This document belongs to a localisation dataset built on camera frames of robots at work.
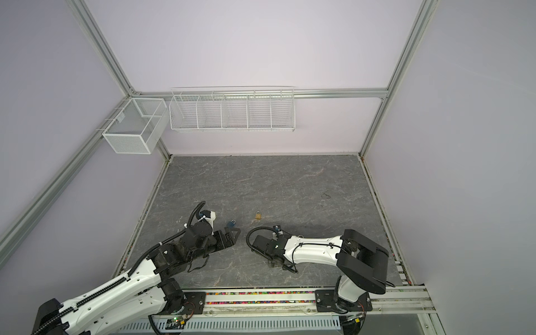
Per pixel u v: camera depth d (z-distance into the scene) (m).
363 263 0.43
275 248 0.61
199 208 0.61
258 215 0.96
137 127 0.97
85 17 0.71
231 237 0.69
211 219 0.72
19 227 0.52
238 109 0.98
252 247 0.65
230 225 0.94
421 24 0.72
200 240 0.58
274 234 0.78
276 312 0.73
